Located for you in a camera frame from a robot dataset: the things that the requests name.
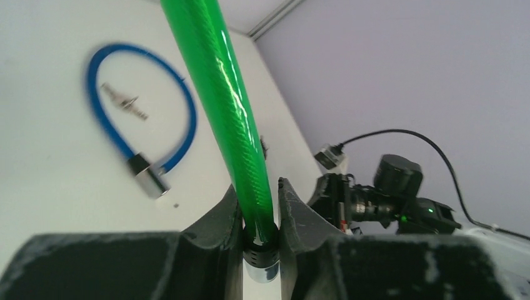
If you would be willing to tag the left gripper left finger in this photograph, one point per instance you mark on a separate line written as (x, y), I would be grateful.
(204, 261)

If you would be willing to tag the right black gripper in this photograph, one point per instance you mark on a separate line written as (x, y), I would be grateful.
(341, 203)

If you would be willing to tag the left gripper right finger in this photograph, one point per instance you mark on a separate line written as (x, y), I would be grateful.
(318, 261)

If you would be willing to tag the blue cable lock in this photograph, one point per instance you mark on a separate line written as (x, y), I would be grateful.
(148, 175)

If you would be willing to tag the silver keys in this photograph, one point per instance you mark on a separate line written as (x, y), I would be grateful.
(124, 102)

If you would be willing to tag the green cable lock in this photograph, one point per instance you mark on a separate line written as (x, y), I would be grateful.
(205, 45)

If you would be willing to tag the orange padlock with keys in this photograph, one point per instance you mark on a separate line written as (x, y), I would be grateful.
(264, 147)

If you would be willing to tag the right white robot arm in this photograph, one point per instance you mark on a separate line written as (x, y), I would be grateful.
(401, 178)

